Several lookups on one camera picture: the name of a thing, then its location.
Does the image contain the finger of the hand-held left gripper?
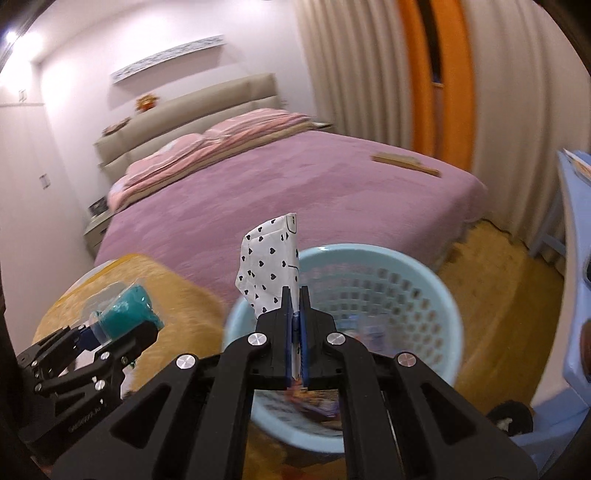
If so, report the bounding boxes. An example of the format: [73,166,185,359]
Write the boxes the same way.
[95,319,158,370]
[17,324,99,370]

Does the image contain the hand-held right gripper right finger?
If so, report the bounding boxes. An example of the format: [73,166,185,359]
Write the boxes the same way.
[298,285,539,480]

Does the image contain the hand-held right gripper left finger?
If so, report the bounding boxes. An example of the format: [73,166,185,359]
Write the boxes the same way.
[51,286,296,480]

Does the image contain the teal item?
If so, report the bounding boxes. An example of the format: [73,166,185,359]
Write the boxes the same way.
[89,283,164,346]

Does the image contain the white heart print packet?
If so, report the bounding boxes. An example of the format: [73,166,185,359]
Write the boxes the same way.
[235,212,300,320]

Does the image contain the colourful printed packet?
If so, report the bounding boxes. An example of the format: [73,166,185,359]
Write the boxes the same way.
[285,387,343,422]

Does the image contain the light blue plastic basket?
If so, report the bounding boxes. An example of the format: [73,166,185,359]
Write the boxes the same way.
[223,243,465,455]

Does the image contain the beige nightstand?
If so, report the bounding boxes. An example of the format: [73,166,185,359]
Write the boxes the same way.
[83,213,114,259]

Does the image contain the bed with purple bedspread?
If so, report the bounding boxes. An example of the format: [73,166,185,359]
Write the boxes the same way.
[95,129,489,289]

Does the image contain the round yellow rug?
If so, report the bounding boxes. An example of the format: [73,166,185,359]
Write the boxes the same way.
[32,220,566,480]

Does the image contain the pink pillows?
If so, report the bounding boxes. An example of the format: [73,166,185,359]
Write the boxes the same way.
[107,113,312,213]

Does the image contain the wooden stick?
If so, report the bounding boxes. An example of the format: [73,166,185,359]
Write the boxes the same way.
[372,152,441,177]

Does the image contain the pink pillow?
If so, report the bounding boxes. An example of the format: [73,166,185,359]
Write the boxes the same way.
[203,107,296,141]
[126,133,206,178]

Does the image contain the black fluffy slipper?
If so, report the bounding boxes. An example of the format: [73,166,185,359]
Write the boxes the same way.
[487,401,534,435]

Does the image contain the beige padded headboard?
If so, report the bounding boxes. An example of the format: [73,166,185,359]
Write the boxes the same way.
[93,73,280,171]

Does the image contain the beige curtain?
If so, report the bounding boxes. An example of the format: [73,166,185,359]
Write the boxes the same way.
[468,0,591,243]
[292,0,419,151]

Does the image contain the light blue desk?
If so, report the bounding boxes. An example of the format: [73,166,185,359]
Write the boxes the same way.
[529,148,591,462]

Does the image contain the orange curtain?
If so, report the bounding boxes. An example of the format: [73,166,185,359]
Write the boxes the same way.
[398,0,477,171]

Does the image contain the book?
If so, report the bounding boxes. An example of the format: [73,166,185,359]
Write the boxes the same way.
[562,148,591,182]

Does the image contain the white patterned wall shelf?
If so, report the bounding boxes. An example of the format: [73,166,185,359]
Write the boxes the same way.
[111,34,227,84]

